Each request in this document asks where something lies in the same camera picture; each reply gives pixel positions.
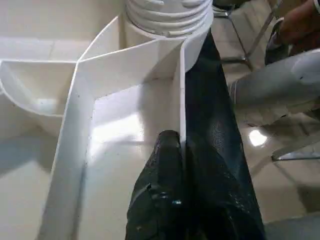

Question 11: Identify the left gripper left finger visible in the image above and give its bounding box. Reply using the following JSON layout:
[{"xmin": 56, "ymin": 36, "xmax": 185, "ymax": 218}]
[{"xmin": 126, "ymin": 130, "xmax": 189, "ymax": 240}]

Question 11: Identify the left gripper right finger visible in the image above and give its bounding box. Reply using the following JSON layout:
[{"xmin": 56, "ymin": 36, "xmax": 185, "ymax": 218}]
[{"xmin": 183, "ymin": 137, "xmax": 266, "ymax": 240}]

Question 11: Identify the white plastic table top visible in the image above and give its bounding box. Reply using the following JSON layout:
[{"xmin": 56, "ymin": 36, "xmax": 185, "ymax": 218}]
[{"xmin": 0, "ymin": 0, "xmax": 215, "ymax": 240}]

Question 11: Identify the white plastic table leg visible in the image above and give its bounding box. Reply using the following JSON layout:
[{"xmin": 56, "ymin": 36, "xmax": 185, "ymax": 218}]
[{"xmin": 125, "ymin": 0, "xmax": 213, "ymax": 38}]

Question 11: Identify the person's bare forearm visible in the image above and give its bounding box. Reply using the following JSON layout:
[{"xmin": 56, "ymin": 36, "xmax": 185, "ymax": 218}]
[{"xmin": 277, "ymin": 0, "xmax": 320, "ymax": 46}]

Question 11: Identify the black work mat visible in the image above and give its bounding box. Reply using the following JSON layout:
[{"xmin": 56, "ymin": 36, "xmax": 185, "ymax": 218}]
[{"xmin": 182, "ymin": 30, "xmax": 266, "ymax": 240}]

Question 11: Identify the grey metal bar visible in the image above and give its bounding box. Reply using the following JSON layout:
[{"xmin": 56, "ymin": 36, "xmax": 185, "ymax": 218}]
[{"xmin": 271, "ymin": 147, "xmax": 320, "ymax": 162}]

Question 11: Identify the metal chair frame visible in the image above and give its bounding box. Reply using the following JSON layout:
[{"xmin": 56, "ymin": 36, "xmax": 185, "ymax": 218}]
[{"xmin": 212, "ymin": 0, "xmax": 281, "ymax": 66}]

